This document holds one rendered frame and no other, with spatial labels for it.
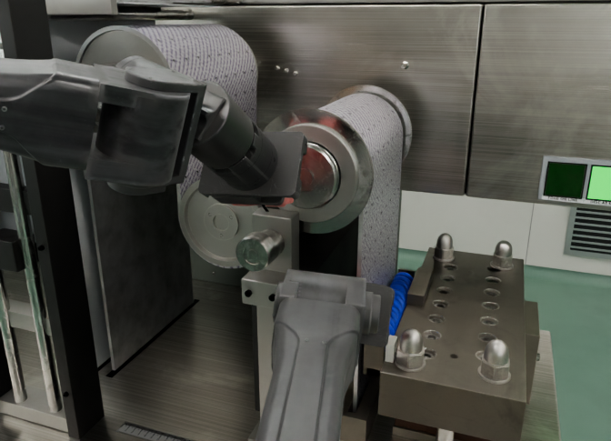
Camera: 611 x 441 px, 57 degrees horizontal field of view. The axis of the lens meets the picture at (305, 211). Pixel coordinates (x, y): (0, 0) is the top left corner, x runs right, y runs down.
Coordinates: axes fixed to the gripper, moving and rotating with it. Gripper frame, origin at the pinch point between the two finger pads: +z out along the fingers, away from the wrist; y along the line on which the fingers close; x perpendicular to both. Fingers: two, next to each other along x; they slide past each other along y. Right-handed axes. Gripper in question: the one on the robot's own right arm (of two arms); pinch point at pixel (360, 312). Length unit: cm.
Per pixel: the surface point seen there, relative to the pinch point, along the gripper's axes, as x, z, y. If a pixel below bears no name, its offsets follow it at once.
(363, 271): 4.9, -3.4, 0.3
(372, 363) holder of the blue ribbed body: -6.1, 1.8, 2.1
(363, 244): 7.9, -5.7, 0.3
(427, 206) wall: 66, 265, -24
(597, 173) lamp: 25.9, 19.7, 28.2
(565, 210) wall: 71, 262, 51
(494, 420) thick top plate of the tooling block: -9.2, -1.7, 17.0
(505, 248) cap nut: 13.7, 25.4, 16.6
